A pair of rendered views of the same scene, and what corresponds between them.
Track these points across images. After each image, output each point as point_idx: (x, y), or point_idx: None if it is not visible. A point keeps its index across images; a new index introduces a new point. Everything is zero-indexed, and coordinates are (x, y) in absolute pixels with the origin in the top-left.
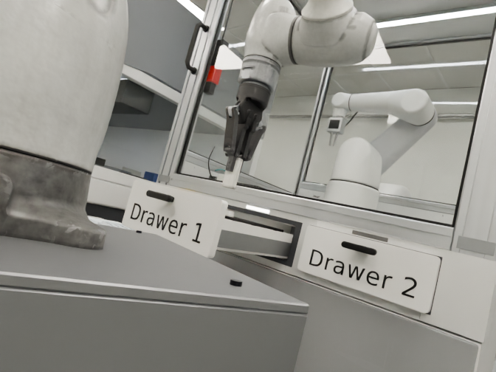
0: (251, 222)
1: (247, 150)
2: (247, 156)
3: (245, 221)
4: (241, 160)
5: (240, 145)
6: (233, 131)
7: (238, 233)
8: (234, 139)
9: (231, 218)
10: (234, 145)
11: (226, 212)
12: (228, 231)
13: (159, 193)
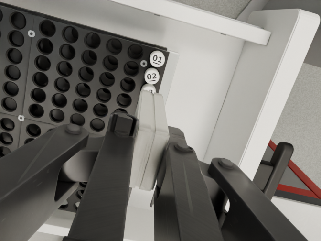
0: (77, 27)
1: (106, 155)
2: (86, 140)
3: (105, 34)
4: (148, 126)
5: (185, 175)
6: (304, 238)
7: (191, 6)
8: (257, 200)
9: (164, 50)
10: (231, 176)
11: (157, 71)
12: (224, 16)
13: (281, 177)
